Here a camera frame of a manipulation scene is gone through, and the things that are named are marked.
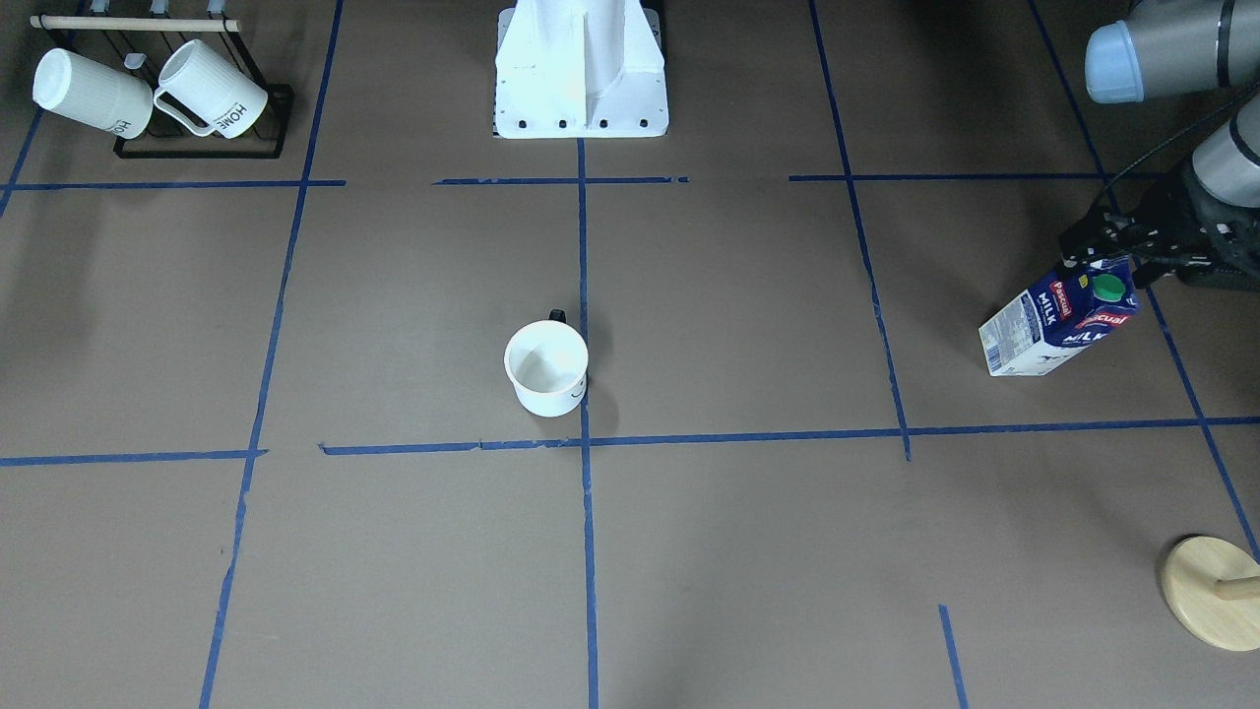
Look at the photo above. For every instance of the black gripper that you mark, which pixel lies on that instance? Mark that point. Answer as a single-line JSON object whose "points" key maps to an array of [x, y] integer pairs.
{"points": [[1173, 208]]}

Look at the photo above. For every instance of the white smiley face mug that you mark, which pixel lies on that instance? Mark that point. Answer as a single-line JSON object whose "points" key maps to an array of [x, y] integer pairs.
{"points": [[547, 363]]}

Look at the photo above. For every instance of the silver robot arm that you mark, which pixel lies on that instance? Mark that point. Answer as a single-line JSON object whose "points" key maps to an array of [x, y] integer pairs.
{"points": [[1173, 48]]}

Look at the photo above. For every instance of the wooden stand with round base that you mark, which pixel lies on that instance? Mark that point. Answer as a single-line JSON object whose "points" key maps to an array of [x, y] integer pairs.
{"points": [[1210, 586]]}

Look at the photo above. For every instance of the white ribbed HOME mug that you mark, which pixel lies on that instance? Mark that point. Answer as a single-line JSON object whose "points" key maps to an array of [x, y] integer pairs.
{"points": [[206, 94]]}

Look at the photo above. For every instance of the blue Pascual milk carton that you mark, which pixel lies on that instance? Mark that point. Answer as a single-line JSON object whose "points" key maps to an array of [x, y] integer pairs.
{"points": [[1057, 317]]}

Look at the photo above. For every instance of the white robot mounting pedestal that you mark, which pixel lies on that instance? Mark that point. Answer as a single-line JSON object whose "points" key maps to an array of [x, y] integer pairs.
{"points": [[580, 70]]}

